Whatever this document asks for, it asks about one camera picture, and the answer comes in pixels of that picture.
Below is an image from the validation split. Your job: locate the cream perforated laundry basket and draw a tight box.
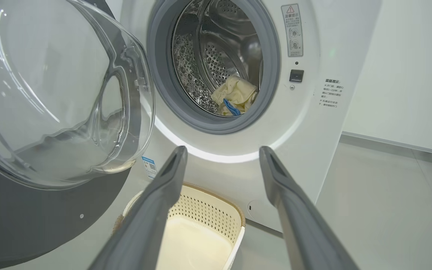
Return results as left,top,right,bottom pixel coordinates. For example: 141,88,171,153
113,183,246,270

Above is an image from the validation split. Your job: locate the glass washing machine door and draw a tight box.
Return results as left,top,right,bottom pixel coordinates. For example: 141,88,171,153
0,0,156,270

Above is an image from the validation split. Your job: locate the white partition panel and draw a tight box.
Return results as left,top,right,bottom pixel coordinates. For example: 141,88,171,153
342,0,432,156

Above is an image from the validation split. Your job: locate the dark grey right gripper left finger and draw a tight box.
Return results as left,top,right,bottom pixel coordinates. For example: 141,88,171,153
88,145,189,270

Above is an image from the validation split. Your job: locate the pale yellow bear-print garment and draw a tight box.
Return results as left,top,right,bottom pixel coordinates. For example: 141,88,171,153
211,75,258,113

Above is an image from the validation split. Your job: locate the stainless steel washing machine drum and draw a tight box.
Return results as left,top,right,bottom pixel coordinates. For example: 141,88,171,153
171,0,264,117

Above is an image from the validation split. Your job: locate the white front-load washing machine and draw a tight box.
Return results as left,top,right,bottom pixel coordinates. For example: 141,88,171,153
105,0,383,233

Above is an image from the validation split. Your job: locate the grey warning sticker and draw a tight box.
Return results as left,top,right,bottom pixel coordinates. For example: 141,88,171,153
281,3,304,58

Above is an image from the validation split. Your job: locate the round drain filter cover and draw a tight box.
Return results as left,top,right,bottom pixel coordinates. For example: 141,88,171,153
247,199,276,222

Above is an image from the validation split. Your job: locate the blue energy label sticker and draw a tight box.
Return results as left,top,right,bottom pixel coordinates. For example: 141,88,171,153
141,156,158,180

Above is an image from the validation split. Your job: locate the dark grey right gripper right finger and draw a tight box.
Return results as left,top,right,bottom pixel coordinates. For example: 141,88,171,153
259,145,360,270

